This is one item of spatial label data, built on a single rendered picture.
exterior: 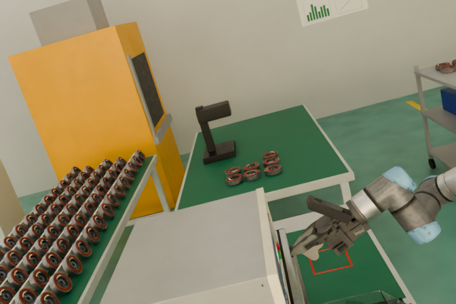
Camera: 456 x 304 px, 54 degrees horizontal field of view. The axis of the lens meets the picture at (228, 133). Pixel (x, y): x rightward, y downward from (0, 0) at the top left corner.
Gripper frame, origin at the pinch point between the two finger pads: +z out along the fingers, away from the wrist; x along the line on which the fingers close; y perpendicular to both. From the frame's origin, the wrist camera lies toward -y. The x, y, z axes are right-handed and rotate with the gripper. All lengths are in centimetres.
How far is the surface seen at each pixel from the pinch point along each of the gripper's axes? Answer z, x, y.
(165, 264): 20.9, -15.1, -24.1
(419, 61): -174, 512, 165
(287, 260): 5.2, 6.6, 5.5
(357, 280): 1, 40, 48
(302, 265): 17, 58, 40
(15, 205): 270, 312, -52
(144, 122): 113, 326, -30
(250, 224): 2.1, -5.8, -15.3
